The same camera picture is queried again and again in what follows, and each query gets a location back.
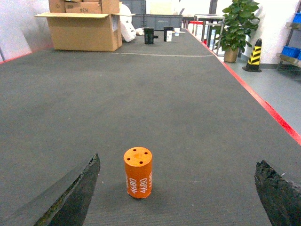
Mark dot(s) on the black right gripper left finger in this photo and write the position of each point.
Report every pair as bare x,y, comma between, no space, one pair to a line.
65,203

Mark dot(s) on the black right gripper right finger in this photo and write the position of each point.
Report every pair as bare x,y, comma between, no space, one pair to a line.
280,197

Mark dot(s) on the orange cylindrical cap 4680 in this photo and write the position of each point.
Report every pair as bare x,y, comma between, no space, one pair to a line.
138,170

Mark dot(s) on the metal shelf rack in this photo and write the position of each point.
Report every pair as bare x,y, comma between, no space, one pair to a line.
289,63

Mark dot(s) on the yellow black traffic cone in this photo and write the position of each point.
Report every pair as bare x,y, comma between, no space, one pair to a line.
254,59

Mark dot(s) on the blue storage bin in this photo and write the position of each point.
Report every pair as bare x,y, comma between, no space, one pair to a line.
291,51

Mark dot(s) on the large open cardboard box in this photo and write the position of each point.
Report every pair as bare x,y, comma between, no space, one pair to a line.
85,32

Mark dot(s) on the white foam packaging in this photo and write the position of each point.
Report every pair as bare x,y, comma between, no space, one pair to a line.
128,31

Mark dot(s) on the green potted plant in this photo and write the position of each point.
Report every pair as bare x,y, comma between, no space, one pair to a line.
239,22

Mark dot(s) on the black box on table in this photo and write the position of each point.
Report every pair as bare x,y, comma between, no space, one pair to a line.
149,36

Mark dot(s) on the metal side table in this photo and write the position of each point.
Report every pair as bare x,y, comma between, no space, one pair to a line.
208,28

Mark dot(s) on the long cardboard box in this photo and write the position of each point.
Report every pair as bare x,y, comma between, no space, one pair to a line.
83,7

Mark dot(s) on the paper cup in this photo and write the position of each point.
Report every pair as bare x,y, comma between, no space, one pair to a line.
176,31

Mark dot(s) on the small cardboard box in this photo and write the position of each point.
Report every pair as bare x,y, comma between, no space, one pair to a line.
56,6

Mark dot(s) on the black and white box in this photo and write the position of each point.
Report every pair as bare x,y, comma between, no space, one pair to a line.
168,34

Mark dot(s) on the grey plastic crate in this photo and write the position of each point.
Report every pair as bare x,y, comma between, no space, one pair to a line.
158,22

